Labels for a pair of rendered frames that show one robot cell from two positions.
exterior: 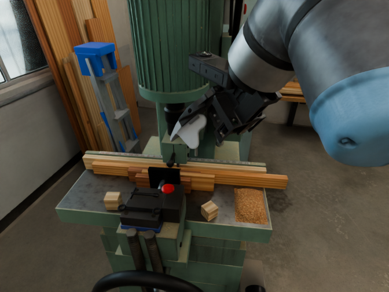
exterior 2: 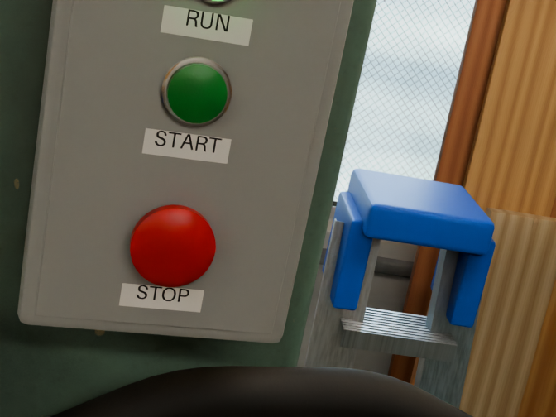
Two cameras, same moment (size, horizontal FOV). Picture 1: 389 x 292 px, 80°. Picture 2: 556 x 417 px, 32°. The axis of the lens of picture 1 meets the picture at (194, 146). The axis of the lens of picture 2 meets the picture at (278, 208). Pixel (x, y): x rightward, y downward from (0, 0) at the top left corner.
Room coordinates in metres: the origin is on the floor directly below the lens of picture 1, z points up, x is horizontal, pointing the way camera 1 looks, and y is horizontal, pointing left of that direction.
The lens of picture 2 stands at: (0.78, -0.47, 1.48)
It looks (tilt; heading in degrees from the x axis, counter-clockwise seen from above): 18 degrees down; 68
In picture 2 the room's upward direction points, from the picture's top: 11 degrees clockwise
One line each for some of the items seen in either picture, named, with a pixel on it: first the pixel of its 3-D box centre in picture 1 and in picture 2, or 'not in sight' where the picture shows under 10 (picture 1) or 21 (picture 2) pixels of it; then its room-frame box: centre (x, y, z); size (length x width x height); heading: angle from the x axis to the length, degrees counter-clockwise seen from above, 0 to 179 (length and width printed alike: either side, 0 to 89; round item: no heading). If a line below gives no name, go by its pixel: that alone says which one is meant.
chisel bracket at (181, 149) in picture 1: (179, 142); not in sight; (0.59, 0.05, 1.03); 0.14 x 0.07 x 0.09; 173
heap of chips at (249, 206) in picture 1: (250, 201); not in sight; (0.46, -0.16, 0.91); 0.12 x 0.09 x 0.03; 173
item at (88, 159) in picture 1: (171, 168); not in sight; (0.59, 0.08, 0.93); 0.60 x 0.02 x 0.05; 83
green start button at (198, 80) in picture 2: not in sight; (197, 93); (0.87, -0.16, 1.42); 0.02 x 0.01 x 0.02; 173
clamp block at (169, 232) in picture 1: (155, 223); not in sight; (0.38, 0.10, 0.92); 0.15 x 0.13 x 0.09; 83
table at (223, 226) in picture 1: (164, 209); not in sight; (0.47, 0.09, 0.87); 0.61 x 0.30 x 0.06; 83
